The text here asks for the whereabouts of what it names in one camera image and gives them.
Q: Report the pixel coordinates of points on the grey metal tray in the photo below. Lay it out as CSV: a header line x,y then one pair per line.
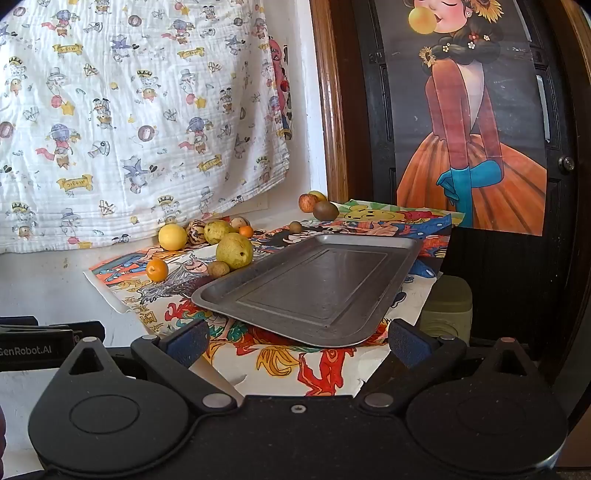
x,y
318,281

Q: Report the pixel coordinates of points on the brown kiwi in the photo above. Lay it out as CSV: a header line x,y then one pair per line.
x,y
326,210

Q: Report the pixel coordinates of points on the cartoon printed tablecloth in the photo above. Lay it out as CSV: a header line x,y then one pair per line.
x,y
152,300

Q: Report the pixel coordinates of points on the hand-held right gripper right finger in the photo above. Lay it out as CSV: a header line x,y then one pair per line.
x,y
408,342

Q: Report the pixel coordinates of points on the red cartoon wall sticker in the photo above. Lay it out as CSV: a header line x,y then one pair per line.
x,y
279,83

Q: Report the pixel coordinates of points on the olive green plastic container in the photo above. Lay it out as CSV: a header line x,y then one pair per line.
x,y
445,304

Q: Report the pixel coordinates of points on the white cartoon printed blanket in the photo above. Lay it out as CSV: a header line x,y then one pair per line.
x,y
138,115

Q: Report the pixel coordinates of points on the wall poster orange dress figure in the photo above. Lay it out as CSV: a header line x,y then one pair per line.
x,y
461,138

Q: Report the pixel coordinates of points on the metal door knob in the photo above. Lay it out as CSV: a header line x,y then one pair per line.
x,y
566,163

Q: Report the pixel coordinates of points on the small green pear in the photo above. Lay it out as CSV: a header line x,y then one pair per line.
x,y
218,230

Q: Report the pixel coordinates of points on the brown wooden door frame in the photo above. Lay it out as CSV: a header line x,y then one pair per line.
x,y
330,92

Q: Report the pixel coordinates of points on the small brown longan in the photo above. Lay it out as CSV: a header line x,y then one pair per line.
x,y
218,268

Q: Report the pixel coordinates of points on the red apple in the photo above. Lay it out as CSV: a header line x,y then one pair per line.
x,y
308,202

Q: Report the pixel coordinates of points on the bold striped pepino melon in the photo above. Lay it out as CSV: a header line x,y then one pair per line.
x,y
195,232

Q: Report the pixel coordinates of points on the small orange kumquat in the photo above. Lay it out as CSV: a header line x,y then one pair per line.
x,y
157,269
246,231

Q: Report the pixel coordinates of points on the large green pear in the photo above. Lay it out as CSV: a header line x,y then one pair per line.
x,y
234,250

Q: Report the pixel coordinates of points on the pale pepino melon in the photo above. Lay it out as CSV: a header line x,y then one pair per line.
x,y
238,223

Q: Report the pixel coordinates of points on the round yellow citrus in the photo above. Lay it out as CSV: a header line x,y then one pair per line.
x,y
172,237

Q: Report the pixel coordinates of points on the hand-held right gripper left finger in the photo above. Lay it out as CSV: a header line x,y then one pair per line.
x,y
188,342

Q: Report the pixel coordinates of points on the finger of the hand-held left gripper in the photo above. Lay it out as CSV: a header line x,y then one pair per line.
x,y
87,331
18,320

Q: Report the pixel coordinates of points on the yellow green plum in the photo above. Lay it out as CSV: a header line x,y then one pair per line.
x,y
319,194

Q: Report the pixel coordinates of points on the small green kiwi berry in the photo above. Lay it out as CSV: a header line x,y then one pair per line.
x,y
295,226

